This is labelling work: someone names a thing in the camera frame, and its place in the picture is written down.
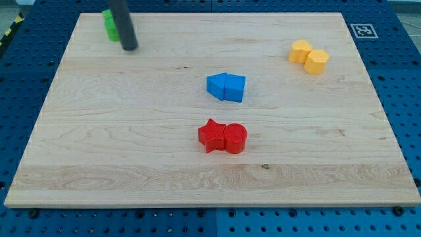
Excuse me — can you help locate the yellow pentagon block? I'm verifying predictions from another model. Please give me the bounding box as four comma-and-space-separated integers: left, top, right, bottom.
304, 49, 330, 75

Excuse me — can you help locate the green block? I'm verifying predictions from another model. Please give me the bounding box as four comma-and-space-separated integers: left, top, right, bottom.
102, 9, 120, 42

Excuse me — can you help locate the red cylinder block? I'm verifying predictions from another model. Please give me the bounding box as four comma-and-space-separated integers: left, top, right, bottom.
224, 123, 247, 154

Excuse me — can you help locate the red star block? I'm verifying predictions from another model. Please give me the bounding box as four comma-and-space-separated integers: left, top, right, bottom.
198, 118, 226, 153

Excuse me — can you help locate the white fiducial marker tag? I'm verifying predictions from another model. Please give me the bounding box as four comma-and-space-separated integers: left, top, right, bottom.
350, 23, 378, 40

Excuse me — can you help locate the blue triangle block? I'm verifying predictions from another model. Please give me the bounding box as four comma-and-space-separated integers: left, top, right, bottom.
206, 72, 228, 101

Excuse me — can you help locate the yellow black hazard tape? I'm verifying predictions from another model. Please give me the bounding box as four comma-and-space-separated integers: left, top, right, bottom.
1, 13, 25, 47

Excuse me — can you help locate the blue cube block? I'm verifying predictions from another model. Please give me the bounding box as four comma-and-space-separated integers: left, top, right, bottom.
224, 74, 246, 103

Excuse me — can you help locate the light wooden board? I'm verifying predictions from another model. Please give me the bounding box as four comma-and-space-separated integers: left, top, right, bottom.
5, 13, 420, 208

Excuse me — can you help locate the yellow heart block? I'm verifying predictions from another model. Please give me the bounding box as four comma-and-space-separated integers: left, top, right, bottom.
288, 39, 312, 64

